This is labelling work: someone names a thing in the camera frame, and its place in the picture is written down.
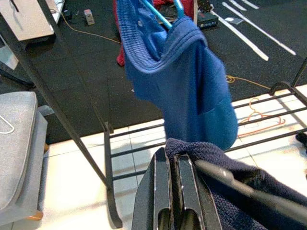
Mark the black metal clothes rack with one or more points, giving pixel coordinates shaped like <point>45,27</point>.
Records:
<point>112,203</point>

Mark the white shelf unit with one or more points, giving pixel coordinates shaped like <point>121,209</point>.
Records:
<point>28,21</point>

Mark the grey upholstered ottoman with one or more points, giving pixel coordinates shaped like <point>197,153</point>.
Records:
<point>16,143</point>

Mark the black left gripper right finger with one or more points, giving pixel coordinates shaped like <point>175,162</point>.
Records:
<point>192,198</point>

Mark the small white card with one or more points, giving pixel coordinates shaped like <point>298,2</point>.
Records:
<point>233,20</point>

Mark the pink plastic hanger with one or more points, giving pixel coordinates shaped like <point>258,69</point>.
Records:
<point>259,117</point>

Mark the long white floor strip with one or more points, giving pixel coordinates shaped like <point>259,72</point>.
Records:
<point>259,27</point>
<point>239,36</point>

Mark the dark grey plastic hanger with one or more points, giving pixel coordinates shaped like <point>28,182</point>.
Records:
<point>251,189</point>

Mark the black rubber floor mat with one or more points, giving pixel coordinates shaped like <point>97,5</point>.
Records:
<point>84,72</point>

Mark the small grey power box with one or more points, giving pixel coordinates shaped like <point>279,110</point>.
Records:
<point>89,16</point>

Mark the red cloth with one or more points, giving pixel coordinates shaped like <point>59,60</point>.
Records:
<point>120,55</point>

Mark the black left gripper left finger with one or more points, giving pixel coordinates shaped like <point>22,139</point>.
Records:
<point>153,191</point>

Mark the navy knit garment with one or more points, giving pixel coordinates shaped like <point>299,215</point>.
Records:
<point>239,210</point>

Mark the black machine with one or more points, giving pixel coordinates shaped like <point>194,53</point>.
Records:
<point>207,18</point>

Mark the light blue plastic hanger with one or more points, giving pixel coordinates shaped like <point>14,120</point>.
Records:
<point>160,16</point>

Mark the short white floor strip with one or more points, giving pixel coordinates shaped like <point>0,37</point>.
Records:
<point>250,4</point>
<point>237,4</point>

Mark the blue shirt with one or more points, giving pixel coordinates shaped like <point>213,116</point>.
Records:
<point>187,83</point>

